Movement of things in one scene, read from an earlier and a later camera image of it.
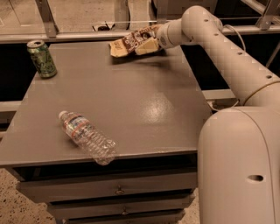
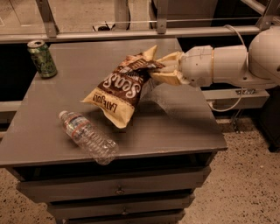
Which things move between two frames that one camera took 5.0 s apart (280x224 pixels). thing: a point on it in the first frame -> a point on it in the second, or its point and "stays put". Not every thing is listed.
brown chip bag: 142,41 -> 117,94
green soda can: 44,61 stays put
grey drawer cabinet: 151,107 stays put
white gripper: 162,38 -> 196,66
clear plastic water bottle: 80,131 stays put
